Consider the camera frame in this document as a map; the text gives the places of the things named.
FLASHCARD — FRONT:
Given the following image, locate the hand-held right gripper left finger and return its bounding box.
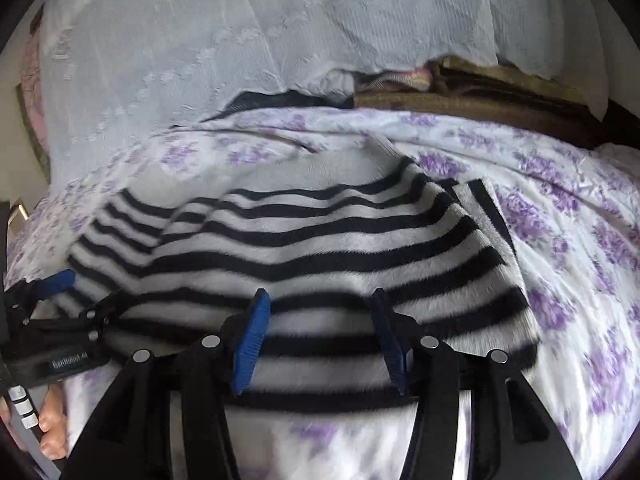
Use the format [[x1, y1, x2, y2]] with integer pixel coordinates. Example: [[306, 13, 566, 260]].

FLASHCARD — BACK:
[[87, 287, 272, 480]]

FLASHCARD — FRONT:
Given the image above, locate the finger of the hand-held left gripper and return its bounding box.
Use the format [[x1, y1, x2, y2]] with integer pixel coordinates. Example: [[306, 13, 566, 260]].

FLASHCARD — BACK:
[[5, 269, 76, 311], [80, 287, 143, 342]]

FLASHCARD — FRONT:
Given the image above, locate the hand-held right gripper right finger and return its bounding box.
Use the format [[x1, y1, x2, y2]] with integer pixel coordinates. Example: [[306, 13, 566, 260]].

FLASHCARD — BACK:
[[371, 288, 583, 480]]

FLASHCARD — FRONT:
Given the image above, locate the black white striped sweater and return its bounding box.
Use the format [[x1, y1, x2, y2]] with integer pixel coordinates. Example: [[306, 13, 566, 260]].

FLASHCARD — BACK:
[[52, 147, 541, 413]]

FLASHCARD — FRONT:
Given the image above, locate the person's left hand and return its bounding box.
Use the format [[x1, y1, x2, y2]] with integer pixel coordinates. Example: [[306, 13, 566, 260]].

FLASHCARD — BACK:
[[0, 380, 68, 461]]

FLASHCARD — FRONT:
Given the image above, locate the pink floral cloth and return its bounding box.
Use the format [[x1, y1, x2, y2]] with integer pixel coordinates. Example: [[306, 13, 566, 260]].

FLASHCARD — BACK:
[[20, 5, 53, 151]]

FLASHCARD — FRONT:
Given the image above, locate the purple floral bed sheet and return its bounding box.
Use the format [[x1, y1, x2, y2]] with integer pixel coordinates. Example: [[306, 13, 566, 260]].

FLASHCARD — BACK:
[[10, 105, 640, 480]]

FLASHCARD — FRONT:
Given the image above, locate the black cloth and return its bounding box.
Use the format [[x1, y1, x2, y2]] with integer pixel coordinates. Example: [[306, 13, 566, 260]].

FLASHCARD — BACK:
[[200, 89, 356, 123]]

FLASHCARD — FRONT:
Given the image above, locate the brown woven mat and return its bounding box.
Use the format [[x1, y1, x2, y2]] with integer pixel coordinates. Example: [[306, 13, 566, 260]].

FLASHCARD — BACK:
[[352, 55, 608, 148]]

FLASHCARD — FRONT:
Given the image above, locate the pink striped cloth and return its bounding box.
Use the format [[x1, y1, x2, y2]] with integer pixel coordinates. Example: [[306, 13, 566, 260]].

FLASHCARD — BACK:
[[367, 67, 433, 92]]

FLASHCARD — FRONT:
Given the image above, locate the white lace cover cloth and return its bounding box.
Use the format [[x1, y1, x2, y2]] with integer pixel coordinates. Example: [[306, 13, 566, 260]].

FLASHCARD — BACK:
[[37, 0, 608, 186]]

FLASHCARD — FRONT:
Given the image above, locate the black cable with white bands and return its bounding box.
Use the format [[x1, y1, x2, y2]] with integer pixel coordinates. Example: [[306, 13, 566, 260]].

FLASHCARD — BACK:
[[0, 360, 61, 480]]

